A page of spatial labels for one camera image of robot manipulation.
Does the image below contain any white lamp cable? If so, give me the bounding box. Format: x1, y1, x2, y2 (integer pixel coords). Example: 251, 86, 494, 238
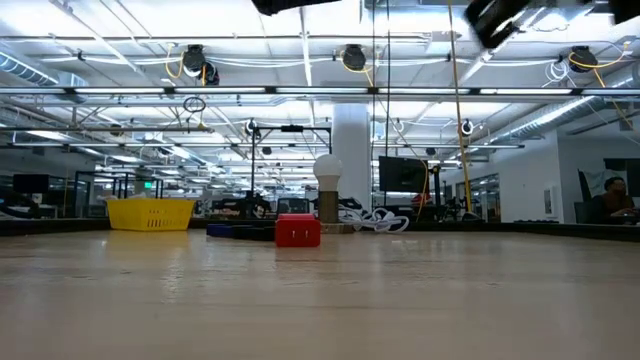
339, 197, 410, 235

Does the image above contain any person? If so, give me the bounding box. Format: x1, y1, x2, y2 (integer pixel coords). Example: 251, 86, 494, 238
591, 176, 640, 225

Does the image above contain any black monitor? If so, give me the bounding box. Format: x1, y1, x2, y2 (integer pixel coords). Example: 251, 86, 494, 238
378, 156, 430, 194

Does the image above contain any yellow cable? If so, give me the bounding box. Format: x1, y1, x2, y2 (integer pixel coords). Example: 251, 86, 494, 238
446, 0, 474, 217

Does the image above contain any red wall charger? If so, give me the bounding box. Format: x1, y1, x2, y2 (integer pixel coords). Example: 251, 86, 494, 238
274, 218, 322, 248

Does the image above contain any yellow plastic bin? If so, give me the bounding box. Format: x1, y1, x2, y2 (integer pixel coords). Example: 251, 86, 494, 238
107, 198, 196, 232

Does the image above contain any white light bulb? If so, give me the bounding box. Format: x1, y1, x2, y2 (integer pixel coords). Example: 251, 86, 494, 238
313, 153, 355, 235

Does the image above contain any black ceiling cable reel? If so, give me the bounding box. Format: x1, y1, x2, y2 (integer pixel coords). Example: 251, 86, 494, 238
342, 44, 367, 71
569, 45, 599, 74
182, 44, 207, 77

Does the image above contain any black background rig frame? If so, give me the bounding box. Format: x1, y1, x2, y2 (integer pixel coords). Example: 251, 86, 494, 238
249, 124, 334, 221

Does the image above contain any white pillar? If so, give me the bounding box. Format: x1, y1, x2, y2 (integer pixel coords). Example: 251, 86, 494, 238
332, 102, 372, 211

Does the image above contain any black aluminium table frame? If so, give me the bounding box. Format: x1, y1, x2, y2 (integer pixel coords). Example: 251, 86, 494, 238
0, 217, 640, 244

